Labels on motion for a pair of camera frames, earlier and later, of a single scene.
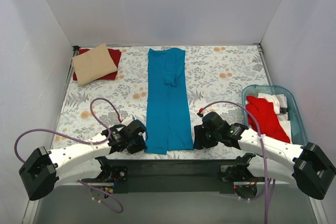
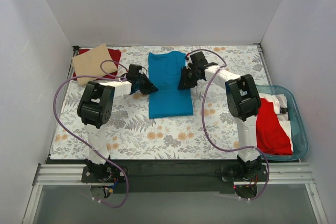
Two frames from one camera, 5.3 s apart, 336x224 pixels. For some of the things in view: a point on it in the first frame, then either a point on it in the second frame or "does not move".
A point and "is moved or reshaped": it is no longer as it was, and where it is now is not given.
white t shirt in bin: x=280 y=101 does not move
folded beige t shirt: x=93 y=64 does not move
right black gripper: x=200 y=137 → x=187 y=76
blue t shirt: x=168 y=120 is moved or reshaped
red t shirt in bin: x=266 y=118 does not move
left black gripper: x=138 y=142 → x=143 y=83
